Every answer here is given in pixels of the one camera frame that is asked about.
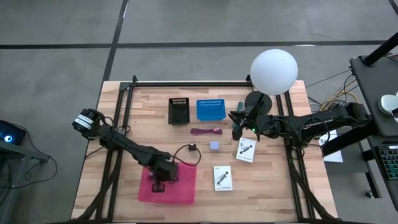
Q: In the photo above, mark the white paper sheet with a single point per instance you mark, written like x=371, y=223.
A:
x=332, y=155

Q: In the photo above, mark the pink translucent plastic bin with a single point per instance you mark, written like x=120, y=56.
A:
x=183, y=186

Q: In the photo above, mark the white round object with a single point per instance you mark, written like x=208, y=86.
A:
x=388, y=104

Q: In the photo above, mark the black pole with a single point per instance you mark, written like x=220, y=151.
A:
x=381, y=51

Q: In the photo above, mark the black side desk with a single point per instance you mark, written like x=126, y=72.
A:
x=373, y=93

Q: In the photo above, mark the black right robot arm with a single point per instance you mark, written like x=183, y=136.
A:
x=311, y=124

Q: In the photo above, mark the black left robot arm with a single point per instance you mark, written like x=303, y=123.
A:
x=124, y=144

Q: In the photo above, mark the dark grey stand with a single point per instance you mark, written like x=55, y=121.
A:
x=18, y=155

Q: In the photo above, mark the black aluminium table frame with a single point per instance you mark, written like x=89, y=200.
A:
x=186, y=84

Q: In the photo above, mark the black keyboard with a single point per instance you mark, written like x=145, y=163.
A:
x=388, y=161

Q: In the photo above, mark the white globe lamp black base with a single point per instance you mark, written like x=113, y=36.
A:
x=273, y=71

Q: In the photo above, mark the black device with blue light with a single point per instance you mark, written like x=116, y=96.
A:
x=9, y=132

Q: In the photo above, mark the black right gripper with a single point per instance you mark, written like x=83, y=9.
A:
x=250, y=119

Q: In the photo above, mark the small lavender box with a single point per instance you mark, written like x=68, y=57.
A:
x=214, y=146

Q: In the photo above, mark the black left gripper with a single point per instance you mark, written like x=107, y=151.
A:
x=166, y=169

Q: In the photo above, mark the blue plastic basket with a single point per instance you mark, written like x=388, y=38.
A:
x=211, y=110

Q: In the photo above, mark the black plastic basket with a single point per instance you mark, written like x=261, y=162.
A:
x=179, y=113

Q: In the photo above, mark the small black cube adapter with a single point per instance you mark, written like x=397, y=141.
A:
x=192, y=147

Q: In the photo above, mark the white product box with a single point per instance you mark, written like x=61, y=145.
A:
x=223, y=178
x=246, y=150

